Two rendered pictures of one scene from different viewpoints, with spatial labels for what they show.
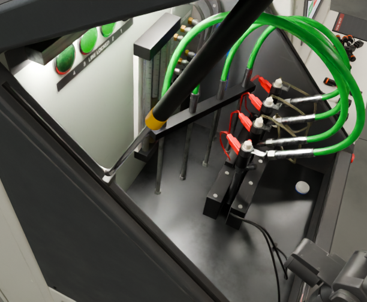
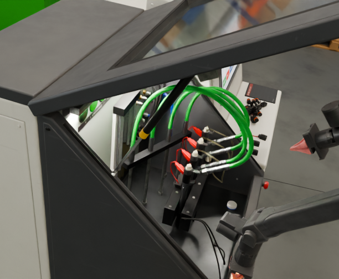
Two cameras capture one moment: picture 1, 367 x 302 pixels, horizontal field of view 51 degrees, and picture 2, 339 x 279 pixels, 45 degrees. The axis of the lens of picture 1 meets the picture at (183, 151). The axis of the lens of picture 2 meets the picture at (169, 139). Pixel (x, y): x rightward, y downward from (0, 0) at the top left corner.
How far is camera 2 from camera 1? 0.53 m
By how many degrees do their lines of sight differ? 14
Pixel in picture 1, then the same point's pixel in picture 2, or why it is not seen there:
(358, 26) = (263, 92)
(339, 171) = (255, 188)
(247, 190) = (191, 202)
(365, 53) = (268, 110)
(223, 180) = (175, 196)
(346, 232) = (280, 260)
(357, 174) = not seen: hidden behind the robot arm
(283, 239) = (221, 240)
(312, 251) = (230, 217)
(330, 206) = (249, 210)
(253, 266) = (201, 258)
